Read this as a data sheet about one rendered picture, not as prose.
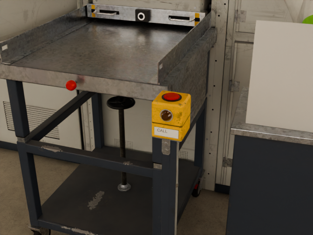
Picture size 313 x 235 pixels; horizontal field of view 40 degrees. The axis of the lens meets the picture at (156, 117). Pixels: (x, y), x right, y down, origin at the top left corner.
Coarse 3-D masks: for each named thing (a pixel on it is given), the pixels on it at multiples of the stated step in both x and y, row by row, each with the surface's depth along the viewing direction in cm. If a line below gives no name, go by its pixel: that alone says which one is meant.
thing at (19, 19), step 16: (0, 0) 167; (16, 0) 173; (32, 0) 180; (48, 0) 187; (64, 0) 194; (80, 0) 199; (0, 16) 169; (16, 16) 175; (32, 16) 182; (48, 16) 189; (0, 32) 171; (16, 32) 174
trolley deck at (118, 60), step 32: (96, 32) 178; (128, 32) 178; (160, 32) 178; (0, 64) 145; (32, 64) 144; (64, 64) 144; (96, 64) 144; (128, 64) 144; (192, 64) 152; (128, 96) 133
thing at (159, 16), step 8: (88, 8) 192; (104, 8) 189; (112, 8) 188; (120, 8) 187; (128, 8) 186; (136, 8) 184; (144, 8) 183; (152, 8) 182; (88, 16) 194; (104, 16) 191; (112, 16) 190; (120, 16) 188; (128, 16) 187; (152, 16) 184; (160, 16) 182; (168, 16) 181; (176, 16) 180; (184, 16) 179; (200, 16) 177; (176, 24) 182; (184, 24) 180
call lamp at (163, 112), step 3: (162, 111) 104; (165, 111) 103; (168, 111) 103; (162, 114) 103; (165, 114) 103; (168, 114) 103; (171, 114) 104; (162, 117) 104; (165, 117) 103; (168, 117) 103; (171, 117) 104; (165, 120) 104; (168, 120) 104
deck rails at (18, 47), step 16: (64, 16) 177; (80, 16) 189; (208, 16) 179; (32, 32) 157; (48, 32) 167; (64, 32) 177; (192, 32) 158; (0, 48) 142; (16, 48) 150; (32, 48) 158; (176, 48) 140; (160, 64) 127; (176, 64) 142; (160, 80) 129
